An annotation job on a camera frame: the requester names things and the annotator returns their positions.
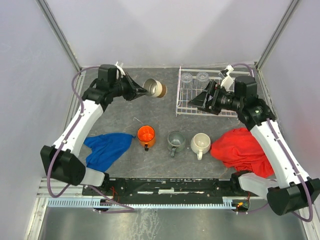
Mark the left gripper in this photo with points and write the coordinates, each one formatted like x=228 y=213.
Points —
x=127 y=87

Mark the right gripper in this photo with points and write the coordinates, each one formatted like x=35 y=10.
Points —
x=213 y=97

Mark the steel tin cup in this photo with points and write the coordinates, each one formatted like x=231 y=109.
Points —
x=155 y=88

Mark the clear plastic cup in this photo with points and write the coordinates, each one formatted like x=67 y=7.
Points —
x=202 y=79
x=186 y=79

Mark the white wire dish rack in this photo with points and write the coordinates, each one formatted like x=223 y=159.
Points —
x=184 y=96

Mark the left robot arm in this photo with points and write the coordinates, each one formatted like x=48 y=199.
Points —
x=61 y=160

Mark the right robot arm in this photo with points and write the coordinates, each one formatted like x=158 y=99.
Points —
x=293 y=188

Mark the cream ceramic mug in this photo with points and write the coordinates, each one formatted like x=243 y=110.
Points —
x=200 y=144

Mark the orange enamel mug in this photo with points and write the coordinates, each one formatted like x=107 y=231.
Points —
x=146 y=136

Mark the grey-green glazed mug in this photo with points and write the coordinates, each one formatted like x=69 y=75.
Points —
x=176 y=142

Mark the red cloth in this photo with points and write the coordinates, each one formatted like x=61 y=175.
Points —
x=238 y=149

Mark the blue cloth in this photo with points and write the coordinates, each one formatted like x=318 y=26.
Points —
x=106 y=149

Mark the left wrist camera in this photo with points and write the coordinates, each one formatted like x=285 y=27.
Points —
x=119 y=66

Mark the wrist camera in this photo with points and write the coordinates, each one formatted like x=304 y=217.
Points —
x=119 y=66
x=226 y=79

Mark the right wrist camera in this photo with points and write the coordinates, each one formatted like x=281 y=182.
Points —
x=226 y=79

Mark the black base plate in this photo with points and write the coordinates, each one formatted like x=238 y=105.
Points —
x=173 y=190

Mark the blue cable duct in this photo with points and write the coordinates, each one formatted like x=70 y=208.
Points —
x=94 y=202

